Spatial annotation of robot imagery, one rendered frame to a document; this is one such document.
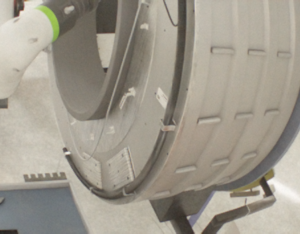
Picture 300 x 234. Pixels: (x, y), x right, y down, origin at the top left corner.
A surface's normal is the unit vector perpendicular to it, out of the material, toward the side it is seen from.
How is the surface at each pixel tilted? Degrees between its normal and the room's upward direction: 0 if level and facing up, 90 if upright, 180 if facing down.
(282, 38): 64
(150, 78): 90
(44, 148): 0
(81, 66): 14
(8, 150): 0
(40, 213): 0
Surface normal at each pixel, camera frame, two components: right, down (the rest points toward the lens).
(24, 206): 0.24, -0.72
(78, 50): 0.37, -0.35
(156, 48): -0.90, 0.08
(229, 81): -0.58, 0.30
